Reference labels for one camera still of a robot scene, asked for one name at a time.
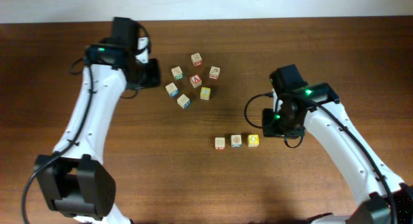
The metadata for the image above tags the yellow letter O block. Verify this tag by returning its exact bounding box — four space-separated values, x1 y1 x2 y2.
248 134 259 147

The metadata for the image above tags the wooden block blue side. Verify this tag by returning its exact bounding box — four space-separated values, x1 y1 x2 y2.
177 94 190 109
165 83 179 97
230 135 242 147

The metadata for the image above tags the wooden block red side bottom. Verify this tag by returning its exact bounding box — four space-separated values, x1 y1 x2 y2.
215 137 225 150

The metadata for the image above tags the wooden block red side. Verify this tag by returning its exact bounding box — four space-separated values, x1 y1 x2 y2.
215 137 225 150
209 66 221 79
190 53 203 66

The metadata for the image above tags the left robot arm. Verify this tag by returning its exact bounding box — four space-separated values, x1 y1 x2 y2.
21 17 161 223

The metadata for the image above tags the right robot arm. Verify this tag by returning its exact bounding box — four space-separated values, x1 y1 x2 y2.
262 65 412 224

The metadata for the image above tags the wooden block green side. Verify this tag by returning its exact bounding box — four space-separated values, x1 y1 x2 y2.
171 66 183 80

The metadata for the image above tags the wooden block blue side bottom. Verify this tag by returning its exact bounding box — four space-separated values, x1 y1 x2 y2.
177 94 190 109

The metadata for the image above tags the red letter A block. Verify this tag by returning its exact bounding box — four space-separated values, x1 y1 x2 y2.
190 74 202 88

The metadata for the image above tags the top wooden block red side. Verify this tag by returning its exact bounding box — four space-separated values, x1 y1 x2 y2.
190 53 203 66

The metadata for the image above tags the yellow top block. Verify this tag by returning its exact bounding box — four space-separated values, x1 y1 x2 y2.
200 87 211 100

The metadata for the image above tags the wooden block red side right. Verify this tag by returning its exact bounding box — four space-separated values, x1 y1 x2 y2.
209 66 221 79

